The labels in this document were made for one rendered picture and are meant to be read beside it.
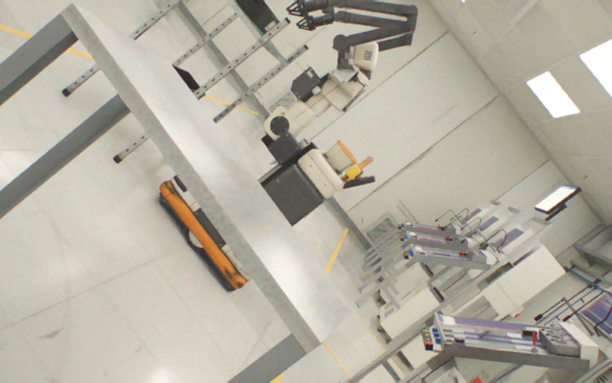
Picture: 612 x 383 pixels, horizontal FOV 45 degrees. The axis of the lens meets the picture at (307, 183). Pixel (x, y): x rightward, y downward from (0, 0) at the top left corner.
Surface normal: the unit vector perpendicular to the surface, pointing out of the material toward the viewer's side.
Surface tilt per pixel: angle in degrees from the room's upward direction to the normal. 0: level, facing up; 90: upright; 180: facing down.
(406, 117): 90
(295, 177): 90
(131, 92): 90
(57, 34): 90
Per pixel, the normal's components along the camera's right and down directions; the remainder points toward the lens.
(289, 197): -0.10, 0.04
